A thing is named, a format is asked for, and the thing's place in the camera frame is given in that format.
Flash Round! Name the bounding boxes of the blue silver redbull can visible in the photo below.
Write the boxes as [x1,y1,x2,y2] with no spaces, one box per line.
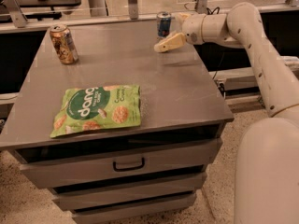
[156,11,171,37]

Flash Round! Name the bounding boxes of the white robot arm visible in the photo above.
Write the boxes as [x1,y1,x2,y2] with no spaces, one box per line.
[154,2,299,224]

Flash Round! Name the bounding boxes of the gold brown drink can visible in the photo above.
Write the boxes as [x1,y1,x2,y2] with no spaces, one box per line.
[50,24,78,64]

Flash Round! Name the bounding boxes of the green snack chip bag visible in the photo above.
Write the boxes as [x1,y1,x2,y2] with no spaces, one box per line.
[50,85,141,138]

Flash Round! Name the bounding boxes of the grey drawer cabinet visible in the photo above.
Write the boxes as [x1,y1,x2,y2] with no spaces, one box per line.
[1,21,233,224]

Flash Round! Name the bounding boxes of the middle grey drawer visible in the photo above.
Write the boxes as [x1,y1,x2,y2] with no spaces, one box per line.
[53,172,206,211]

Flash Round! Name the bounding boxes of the grey drawer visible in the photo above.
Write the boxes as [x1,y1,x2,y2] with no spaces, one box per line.
[21,138,222,189]
[53,172,206,211]
[72,191,196,224]

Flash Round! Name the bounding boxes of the bottom grey drawer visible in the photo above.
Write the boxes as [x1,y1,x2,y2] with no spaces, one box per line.
[72,191,196,224]

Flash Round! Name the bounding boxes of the top grey drawer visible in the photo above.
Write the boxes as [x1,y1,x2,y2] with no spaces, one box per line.
[21,138,222,189]

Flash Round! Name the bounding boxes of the black drawer handle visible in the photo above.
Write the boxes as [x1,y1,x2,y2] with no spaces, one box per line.
[112,158,145,173]

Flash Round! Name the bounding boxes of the grey metal rail frame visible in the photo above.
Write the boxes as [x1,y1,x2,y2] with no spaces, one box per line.
[0,0,299,34]

